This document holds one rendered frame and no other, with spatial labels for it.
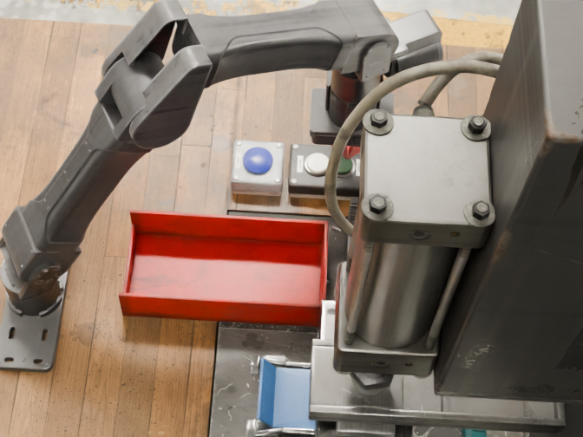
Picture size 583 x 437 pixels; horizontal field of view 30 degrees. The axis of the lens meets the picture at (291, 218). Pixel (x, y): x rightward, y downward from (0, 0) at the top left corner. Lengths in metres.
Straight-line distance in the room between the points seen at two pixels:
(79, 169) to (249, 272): 0.31
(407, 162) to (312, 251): 0.65
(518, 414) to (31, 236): 0.57
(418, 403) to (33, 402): 0.47
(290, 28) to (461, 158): 0.40
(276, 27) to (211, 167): 0.39
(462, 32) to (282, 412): 1.74
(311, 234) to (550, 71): 0.78
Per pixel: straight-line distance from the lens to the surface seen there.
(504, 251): 0.74
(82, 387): 1.35
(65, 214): 1.21
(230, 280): 1.39
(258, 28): 1.12
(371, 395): 1.13
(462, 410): 1.15
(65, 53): 1.60
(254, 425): 1.23
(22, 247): 1.27
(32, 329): 1.38
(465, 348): 0.89
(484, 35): 2.82
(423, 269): 0.82
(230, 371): 1.34
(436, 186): 0.76
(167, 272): 1.39
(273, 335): 1.36
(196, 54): 1.06
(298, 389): 1.24
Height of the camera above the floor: 2.15
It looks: 61 degrees down
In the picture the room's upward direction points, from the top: 4 degrees clockwise
